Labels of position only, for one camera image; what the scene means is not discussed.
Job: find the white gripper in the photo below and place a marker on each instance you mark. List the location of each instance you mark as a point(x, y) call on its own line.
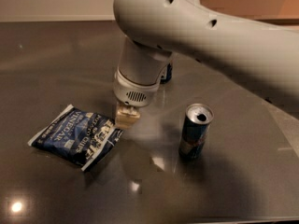
point(132, 94)

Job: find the blue chip bag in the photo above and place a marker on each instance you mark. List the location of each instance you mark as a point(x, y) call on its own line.
point(84, 138)

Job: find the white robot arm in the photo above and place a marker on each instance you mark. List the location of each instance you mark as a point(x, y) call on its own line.
point(263, 58)

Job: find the dark blue pepsi can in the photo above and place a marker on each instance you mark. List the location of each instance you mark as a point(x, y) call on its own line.
point(166, 74)

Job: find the blue silver energy drink can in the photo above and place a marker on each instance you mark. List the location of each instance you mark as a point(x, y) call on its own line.
point(198, 118)

